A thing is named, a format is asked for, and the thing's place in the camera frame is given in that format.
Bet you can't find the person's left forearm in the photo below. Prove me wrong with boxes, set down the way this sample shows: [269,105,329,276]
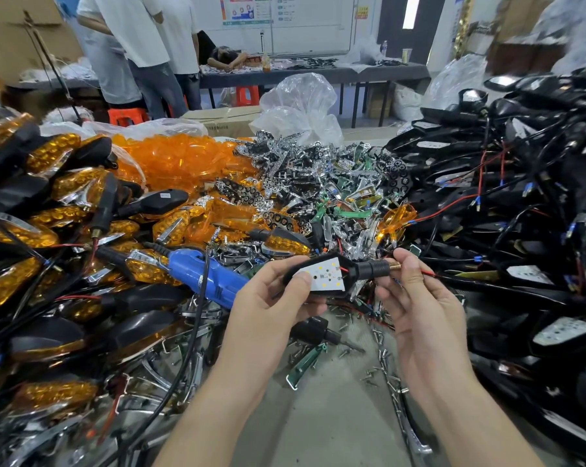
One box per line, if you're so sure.
[153,355,275,467]

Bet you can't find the blue electric screwdriver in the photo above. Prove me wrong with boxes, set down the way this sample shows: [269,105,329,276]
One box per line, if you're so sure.
[165,248,251,310]

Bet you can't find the dark door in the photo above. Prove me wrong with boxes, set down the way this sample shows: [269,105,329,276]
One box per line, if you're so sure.
[377,0,448,65]

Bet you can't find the person's right hand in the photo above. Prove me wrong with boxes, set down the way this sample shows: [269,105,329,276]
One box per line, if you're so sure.
[375,248,477,400]

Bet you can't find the person's right forearm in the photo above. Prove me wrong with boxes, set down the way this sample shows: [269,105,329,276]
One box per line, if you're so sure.
[404,368,546,467]

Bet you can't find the black screwdriver cable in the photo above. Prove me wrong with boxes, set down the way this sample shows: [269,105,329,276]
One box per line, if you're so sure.
[96,250,212,467]

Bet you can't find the green circuit board strip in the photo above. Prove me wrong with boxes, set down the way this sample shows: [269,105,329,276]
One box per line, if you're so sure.
[286,342,329,390]

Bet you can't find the person's left hand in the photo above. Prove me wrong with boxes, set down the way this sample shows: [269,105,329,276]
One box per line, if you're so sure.
[220,256,328,386]

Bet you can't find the pile of finished amber signals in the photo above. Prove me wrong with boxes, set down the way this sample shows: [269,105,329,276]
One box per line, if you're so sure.
[0,73,313,433]

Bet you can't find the pile of black wired housings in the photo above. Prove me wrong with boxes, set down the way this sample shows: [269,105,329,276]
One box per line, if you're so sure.
[383,67,586,458]

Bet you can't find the scattered small screws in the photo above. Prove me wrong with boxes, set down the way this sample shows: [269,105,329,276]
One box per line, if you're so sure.
[288,306,410,399]

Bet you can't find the black metal stand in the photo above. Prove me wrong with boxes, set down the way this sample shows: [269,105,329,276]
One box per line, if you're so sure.
[22,9,84,126]

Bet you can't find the red plastic stool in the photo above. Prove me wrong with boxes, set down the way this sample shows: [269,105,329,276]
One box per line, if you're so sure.
[234,85,261,108]
[107,108,151,128]

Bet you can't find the cardboard box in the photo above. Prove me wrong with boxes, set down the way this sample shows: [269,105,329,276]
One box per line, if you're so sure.
[181,106,263,139]

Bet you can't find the large clear plastic bag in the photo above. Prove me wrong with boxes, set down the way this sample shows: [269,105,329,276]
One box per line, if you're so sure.
[421,53,489,111]

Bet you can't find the white sack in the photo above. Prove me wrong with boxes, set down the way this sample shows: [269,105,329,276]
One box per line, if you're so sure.
[392,83,424,123]

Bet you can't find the pile of chrome reflectors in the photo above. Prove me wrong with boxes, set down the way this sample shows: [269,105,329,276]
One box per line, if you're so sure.
[214,130,416,268]

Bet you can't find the black turn signal housing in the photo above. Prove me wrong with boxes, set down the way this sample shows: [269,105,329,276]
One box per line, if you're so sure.
[282,253,405,298]

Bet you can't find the dark long table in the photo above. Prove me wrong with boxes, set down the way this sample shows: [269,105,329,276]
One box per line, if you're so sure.
[200,60,431,129]

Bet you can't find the pile of amber lens covers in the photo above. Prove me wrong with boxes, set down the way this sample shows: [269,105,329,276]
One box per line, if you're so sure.
[110,133,257,192]

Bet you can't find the white board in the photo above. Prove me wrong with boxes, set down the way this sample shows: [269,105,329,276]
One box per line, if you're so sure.
[188,0,358,57]

